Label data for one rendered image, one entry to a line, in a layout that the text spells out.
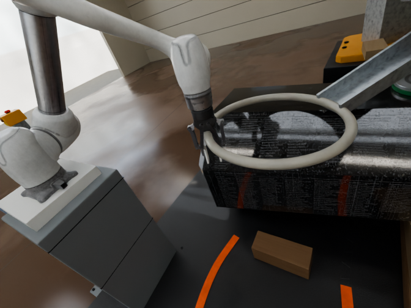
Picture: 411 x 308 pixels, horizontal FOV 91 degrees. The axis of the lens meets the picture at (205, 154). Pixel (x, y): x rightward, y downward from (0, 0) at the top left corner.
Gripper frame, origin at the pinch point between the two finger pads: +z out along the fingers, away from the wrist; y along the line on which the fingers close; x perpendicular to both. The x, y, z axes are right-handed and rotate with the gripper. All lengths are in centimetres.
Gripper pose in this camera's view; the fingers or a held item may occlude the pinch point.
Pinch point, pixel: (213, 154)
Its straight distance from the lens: 80.1
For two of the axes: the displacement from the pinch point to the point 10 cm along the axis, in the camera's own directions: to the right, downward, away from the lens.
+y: 9.7, -1.6, -1.5
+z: 2.2, 8.0, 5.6
